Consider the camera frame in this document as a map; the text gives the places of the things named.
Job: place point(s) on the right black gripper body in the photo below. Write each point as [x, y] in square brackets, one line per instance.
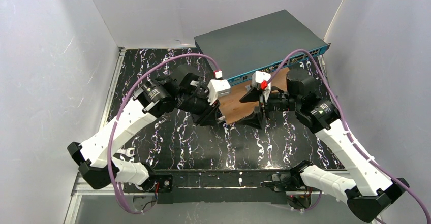
[264, 104]

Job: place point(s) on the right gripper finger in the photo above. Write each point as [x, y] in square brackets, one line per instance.
[255, 119]
[252, 95]

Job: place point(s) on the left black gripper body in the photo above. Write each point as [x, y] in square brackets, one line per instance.
[209, 112]

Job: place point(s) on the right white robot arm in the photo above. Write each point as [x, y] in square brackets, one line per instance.
[368, 191]

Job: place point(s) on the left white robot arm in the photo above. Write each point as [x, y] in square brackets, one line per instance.
[95, 156]

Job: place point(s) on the wooden base board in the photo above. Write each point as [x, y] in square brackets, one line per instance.
[234, 110]

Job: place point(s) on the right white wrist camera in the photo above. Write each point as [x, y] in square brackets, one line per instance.
[260, 80]

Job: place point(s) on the grey teal network switch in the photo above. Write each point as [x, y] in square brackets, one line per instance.
[259, 44]

